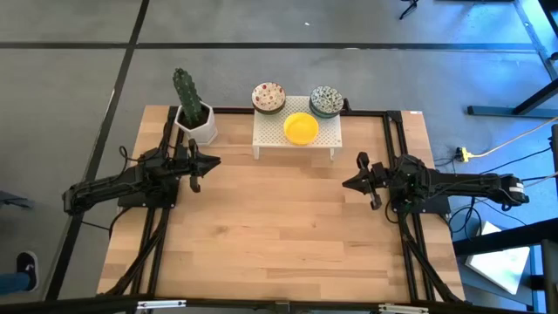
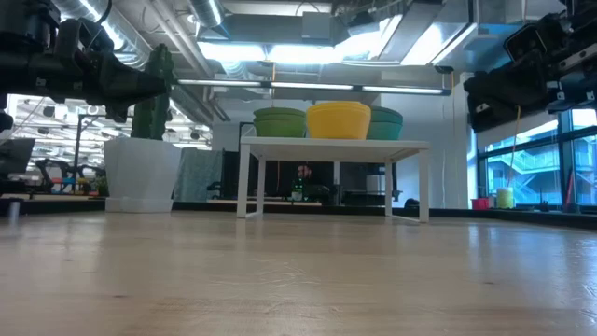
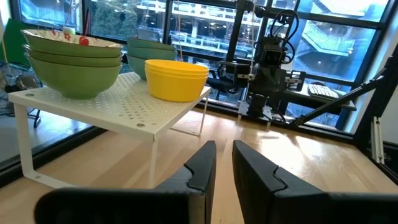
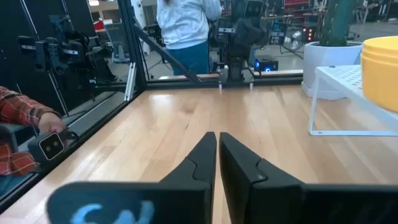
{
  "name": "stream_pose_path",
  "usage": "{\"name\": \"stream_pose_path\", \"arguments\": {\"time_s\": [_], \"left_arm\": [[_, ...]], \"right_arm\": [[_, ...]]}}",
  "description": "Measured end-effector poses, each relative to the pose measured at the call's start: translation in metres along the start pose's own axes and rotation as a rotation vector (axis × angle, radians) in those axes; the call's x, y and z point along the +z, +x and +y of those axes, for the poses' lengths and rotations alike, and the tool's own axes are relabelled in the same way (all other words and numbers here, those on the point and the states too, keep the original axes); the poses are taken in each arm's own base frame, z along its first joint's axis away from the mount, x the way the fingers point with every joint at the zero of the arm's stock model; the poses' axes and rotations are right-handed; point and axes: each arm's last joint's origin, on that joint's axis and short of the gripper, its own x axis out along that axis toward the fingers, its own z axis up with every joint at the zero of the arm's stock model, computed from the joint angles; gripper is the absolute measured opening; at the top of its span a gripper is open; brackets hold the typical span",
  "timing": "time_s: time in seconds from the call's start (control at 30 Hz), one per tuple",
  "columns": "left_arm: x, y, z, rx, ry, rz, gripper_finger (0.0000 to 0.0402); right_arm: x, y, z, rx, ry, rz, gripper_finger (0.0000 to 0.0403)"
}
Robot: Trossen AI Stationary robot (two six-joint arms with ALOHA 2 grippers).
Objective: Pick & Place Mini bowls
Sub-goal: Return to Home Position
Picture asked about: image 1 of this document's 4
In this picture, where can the person's leg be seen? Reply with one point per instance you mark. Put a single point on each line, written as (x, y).
(13, 283)

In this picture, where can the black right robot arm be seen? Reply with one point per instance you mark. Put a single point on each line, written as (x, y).
(471, 183)

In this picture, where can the silver metal bracket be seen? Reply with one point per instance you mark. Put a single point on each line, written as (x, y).
(161, 304)
(403, 309)

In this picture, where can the blue-grey metal base bar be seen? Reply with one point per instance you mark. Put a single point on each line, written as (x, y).
(501, 111)

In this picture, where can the black tripod leg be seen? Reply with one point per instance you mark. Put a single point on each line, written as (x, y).
(410, 6)

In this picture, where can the grey metal floor rail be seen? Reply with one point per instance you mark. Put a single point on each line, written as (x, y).
(532, 35)

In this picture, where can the white hexagonal plant pot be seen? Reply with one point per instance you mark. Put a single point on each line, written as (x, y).
(205, 131)

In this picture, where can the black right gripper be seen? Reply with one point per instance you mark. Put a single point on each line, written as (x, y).
(378, 185)

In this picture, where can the yellow power plug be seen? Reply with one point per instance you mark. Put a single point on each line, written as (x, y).
(464, 154)

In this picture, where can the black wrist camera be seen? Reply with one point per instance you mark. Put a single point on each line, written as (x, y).
(379, 169)
(184, 158)

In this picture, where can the black front frame beam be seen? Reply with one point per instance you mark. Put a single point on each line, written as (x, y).
(226, 306)

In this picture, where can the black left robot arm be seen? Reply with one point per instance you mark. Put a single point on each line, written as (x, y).
(109, 183)

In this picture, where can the black aluminium table frame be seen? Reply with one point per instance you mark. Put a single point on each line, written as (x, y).
(366, 113)

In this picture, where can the person's foot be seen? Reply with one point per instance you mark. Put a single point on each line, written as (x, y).
(27, 266)

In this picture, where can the white perforated shelf rack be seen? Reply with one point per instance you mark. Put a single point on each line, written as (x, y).
(270, 131)

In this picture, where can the olive green floral bowl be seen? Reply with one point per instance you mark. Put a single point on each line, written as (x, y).
(268, 97)

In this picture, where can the white flat panel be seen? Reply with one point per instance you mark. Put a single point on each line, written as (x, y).
(497, 266)

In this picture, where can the dark green ceramic bowl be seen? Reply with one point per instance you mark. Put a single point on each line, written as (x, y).
(327, 99)

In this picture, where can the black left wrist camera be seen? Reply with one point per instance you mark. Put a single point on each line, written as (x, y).
(184, 158)

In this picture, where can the yellow plastic bowl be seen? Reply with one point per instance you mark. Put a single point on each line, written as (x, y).
(301, 128)

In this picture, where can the teal ceramic bowl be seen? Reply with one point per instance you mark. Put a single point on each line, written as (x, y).
(324, 117)

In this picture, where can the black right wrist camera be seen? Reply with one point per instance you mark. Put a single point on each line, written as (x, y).
(379, 169)

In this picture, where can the black horizontal beam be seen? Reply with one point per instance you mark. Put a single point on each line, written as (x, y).
(501, 237)

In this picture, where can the grey vertical post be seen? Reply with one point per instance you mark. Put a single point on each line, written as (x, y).
(550, 279)

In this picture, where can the black diagonal table leg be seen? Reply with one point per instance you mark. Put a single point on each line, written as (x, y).
(536, 98)

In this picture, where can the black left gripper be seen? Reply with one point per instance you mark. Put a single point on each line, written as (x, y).
(195, 169)

